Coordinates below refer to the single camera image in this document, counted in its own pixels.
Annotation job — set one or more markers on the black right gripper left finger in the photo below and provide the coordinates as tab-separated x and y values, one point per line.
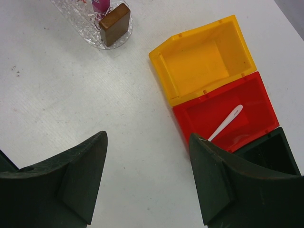
59	192

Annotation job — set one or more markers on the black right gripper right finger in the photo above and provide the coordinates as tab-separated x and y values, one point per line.
235	193

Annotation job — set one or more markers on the clear textured acrylic tray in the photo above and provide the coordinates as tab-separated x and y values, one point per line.
80	14

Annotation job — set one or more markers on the pink toothpaste tube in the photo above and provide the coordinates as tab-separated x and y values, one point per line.
100	6

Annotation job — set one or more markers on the black plastic bin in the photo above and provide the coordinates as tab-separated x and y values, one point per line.
271	151

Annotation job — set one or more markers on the red plastic bin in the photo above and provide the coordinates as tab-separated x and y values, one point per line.
203	115

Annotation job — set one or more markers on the yellow plastic bin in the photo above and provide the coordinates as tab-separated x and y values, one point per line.
198	61

